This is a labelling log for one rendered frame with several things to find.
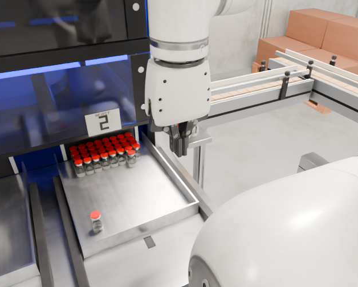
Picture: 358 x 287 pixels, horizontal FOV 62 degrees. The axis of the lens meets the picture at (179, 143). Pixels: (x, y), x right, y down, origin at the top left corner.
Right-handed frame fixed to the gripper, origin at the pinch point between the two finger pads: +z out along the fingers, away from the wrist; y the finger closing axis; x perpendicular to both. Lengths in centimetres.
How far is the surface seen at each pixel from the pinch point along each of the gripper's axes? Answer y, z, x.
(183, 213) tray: -2.1, 20.5, -2.0
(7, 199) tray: 32.9, 22.2, -26.3
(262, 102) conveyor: -55, 21, -39
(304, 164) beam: -84, 59, -35
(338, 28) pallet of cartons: -265, 43, -170
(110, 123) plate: 5.4, 9.2, -27.9
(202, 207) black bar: -6.7, 20.3, -1.5
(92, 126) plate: 9.9, 8.8, -27.9
